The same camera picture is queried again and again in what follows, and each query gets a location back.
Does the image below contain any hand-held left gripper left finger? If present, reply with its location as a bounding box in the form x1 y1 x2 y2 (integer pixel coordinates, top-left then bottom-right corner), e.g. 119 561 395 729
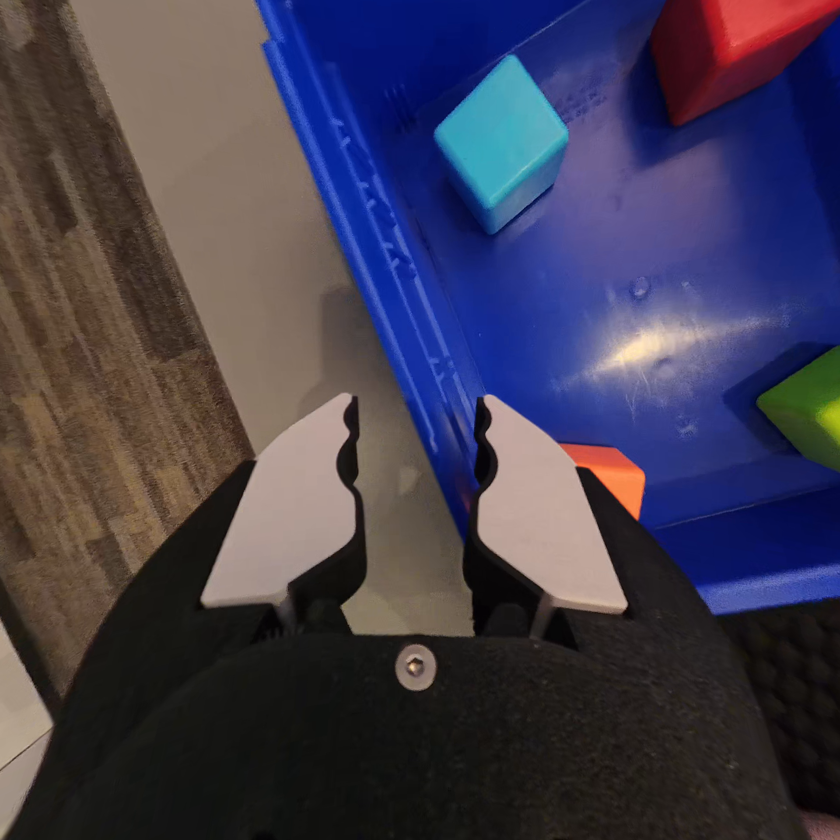
200 393 370 631

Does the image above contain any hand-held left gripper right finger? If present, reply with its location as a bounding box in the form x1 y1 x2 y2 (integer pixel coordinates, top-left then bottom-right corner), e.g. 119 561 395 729
462 394 630 636

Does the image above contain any orange magnetic cube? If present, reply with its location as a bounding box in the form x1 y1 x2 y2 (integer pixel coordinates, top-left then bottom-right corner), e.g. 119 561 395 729
558 444 648 523

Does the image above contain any blue plastic bin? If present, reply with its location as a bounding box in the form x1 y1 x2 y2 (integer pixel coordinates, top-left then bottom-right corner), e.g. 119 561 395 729
256 0 840 616

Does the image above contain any green magnetic cube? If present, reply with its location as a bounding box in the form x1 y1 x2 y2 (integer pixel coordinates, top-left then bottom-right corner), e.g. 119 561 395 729
756 346 840 475

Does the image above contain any teal magnetic cube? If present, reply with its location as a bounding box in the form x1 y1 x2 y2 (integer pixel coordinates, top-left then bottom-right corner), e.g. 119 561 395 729
434 54 573 238

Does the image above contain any red magnetic cube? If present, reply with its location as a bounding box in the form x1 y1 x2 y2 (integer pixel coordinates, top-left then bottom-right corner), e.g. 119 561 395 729
650 0 840 130

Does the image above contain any black textured mat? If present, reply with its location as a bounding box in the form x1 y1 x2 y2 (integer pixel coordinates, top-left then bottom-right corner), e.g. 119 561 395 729
716 602 840 817

